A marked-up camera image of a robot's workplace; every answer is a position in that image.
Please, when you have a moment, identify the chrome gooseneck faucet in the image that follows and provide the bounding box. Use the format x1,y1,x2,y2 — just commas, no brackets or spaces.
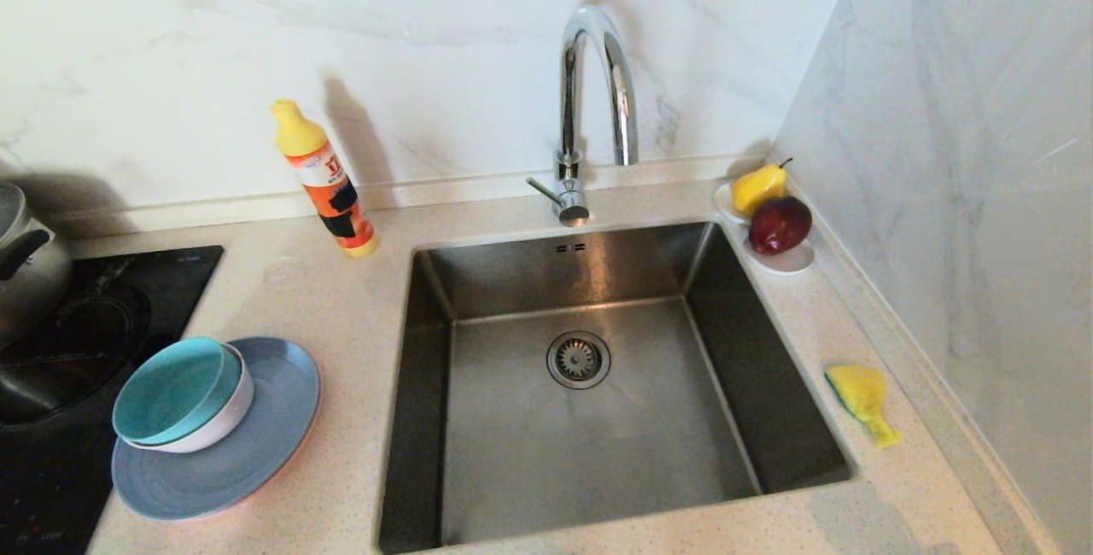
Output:
527,4,640,228

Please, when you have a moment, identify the dish soap bottle yellow cap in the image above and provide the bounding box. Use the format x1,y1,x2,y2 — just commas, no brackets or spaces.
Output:
271,99,379,259

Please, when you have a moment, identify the yellow green sponge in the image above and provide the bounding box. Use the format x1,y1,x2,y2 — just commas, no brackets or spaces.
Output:
825,364,902,449

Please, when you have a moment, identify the blue plate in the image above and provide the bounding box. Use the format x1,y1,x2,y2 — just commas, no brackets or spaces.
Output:
112,336,322,522

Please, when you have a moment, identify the small light pink plate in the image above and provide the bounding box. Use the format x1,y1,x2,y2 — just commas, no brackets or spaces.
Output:
126,343,255,454

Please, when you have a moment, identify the teal bowl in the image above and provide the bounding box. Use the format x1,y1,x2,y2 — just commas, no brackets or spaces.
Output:
112,336,243,446

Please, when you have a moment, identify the stainless steel sink basin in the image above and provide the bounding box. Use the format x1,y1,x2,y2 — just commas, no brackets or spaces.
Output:
378,221,857,554

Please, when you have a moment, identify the round metal drain strainer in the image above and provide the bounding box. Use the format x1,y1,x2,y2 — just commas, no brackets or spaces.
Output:
546,331,612,390

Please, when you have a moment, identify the yellow pear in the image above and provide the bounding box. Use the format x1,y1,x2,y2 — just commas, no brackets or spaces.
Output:
732,158,794,217

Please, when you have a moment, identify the dark red apple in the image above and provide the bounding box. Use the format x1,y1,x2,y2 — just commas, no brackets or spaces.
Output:
749,196,814,256

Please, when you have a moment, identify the small white fruit dish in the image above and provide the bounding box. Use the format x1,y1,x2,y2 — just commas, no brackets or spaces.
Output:
714,183,816,276

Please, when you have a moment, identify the black glass cooktop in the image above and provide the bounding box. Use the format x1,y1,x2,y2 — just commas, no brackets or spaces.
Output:
0,245,225,555

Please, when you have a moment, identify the steel pot black handle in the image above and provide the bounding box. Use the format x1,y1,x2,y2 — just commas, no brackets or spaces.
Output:
0,182,74,349

